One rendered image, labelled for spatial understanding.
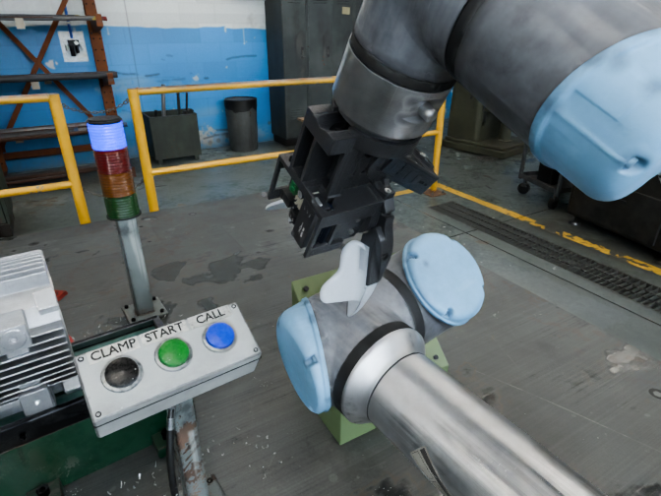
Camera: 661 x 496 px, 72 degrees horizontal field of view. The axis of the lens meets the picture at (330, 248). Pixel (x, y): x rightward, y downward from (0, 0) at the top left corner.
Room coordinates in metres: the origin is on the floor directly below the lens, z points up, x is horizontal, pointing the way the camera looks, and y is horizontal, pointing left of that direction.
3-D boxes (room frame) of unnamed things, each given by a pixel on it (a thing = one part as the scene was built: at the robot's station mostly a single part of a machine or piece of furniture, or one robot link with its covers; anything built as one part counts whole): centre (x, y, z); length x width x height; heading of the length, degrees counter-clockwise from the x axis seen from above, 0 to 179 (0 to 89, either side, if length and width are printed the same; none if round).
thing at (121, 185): (0.84, 0.41, 1.10); 0.06 x 0.06 x 0.04
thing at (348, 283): (0.37, -0.01, 1.15); 0.06 x 0.03 x 0.09; 125
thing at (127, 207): (0.84, 0.41, 1.05); 0.06 x 0.06 x 0.04
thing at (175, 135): (5.14, 1.76, 0.41); 0.52 x 0.47 x 0.82; 120
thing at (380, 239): (0.37, -0.03, 1.19); 0.05 x 0.02 x 0.09; 35
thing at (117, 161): (0.84, 0.41, 1.14); 0.06 x 0.06 x 0.04
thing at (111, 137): (0.84, 0.41, 1.19); 0.06 x 0.06 x 0.04
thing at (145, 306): (0.84, 0.41, 1.01); 0.08 x 0.08 x 0.42; 35
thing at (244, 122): (5.63, 1.07, 0.30); 0.39 x 0.39 x 0.60
